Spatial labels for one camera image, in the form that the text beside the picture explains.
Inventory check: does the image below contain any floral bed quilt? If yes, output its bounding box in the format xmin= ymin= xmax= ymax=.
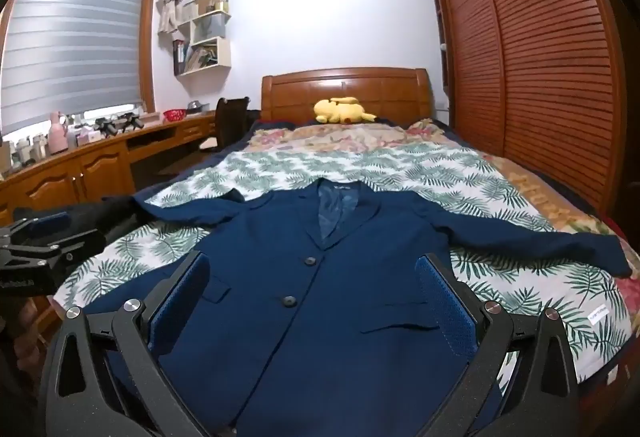
xmin=242 ymin=118 xmax=640 ymax=333

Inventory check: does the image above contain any leaf print blanket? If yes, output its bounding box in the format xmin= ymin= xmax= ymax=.
xmin=52 ymin=149 xmax=636 ymax=385

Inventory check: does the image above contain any white wall shelf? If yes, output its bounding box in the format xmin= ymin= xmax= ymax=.
xmin=172 ymin=0 xmax=233 ymax=78

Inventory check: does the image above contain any wooden bed headboard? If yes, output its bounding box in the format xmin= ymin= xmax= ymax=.
xmin=261 ymin=67 xmax=433 ymax=124

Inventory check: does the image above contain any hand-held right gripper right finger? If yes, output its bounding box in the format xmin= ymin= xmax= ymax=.
xmin=416 ymin=253 xmax=583 ymax=437

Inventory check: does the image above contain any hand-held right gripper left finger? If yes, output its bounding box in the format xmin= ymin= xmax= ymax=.
xmin=40 ymin=251 xmax=236 ymax=437

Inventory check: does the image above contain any black cloth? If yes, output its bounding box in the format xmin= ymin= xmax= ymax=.
xmin=67 ymin=194 xmax=147 ymax=243

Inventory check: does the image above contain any navy blue suit jacket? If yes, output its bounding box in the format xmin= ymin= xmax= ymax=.
xmin=85 ymin=179 xmax=633 ymax=437

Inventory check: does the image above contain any row of books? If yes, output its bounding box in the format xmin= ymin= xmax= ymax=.
xmin=174 ymin=39 xmax=219 ymax=74

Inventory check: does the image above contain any wooden louvered wardrobe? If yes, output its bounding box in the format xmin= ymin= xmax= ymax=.
xmin=422 ymin=0 xmax=632 ymax=218

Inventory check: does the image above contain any grey striped window blind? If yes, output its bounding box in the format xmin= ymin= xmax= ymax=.
xmin=0 ymin=0 xmax=153 ymax=135

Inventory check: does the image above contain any yellow plush toy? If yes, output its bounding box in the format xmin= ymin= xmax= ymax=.
xmin=313 ymin=96 xmax=377 ymax=124

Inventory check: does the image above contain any pink thermos bottle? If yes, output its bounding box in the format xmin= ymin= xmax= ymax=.
xmin=47 ymin=113 xmax=69 ymax=154

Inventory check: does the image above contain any wooden desk with cabinets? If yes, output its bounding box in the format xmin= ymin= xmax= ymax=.
xmin=0 ymin=109 xmax=221 ymax=228

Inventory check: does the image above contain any black chair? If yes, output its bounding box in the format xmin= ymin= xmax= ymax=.
xmin=199 ymin=97 xmax=251 ymax=152

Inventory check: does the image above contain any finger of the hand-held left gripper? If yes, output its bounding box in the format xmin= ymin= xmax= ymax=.
xmin=0 ymin=234 xmax=108 ymax=270
xmin=0 ymin=211 xmax=72 ymax=244

